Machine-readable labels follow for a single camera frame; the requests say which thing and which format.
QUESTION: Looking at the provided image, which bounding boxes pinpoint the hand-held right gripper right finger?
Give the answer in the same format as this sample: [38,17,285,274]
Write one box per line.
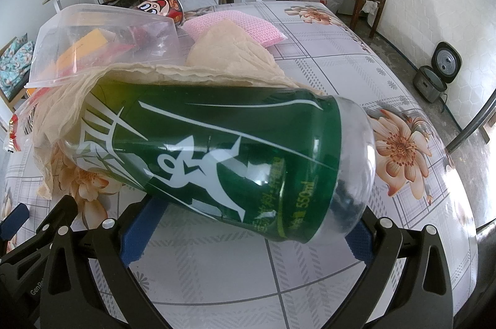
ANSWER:
[341,215,463,329]

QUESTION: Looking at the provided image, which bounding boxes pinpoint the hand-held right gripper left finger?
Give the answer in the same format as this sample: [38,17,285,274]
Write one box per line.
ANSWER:
[39,193,168,329]

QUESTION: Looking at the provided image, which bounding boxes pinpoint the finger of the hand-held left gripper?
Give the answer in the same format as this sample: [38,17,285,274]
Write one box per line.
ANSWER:
[0,194,79,265]
[0,204,30,242]

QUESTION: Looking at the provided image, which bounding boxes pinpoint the green plastic cup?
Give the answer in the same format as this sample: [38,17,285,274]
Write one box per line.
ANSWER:
[64,79,378,244]

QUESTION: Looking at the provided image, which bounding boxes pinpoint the red snack packet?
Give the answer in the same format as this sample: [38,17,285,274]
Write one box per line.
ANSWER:
[2,89,43,155]

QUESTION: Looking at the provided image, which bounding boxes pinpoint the floral cushion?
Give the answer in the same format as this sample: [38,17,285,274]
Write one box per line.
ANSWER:
[0,34,37,101]

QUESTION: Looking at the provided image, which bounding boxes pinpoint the orange card box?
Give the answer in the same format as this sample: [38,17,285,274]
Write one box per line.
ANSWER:
[56,29,111,80]

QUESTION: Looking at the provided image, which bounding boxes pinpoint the metal tube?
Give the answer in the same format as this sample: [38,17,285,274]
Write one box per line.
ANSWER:
[445,79,496,153]

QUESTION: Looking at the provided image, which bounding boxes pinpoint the grey rice cooker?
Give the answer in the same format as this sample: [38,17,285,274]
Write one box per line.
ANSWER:
[413,42,463,104]

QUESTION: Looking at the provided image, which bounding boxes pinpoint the red snack wrapper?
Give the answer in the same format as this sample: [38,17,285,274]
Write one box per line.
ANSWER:
[104,25,156,55]

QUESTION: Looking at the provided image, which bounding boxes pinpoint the clear plastic container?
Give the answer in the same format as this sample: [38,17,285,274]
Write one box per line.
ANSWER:
[24,4,183,90]

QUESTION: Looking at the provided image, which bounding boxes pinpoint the crumpled brown paper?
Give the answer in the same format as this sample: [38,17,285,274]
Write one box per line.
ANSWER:
[33,19,311,198]

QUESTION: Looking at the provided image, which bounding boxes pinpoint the red instant noodle cup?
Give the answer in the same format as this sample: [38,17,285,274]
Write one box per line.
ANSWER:
[136,0,184,28]

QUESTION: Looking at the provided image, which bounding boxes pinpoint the pink knitted cloth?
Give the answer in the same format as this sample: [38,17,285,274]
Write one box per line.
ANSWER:
[181,12,288,47]

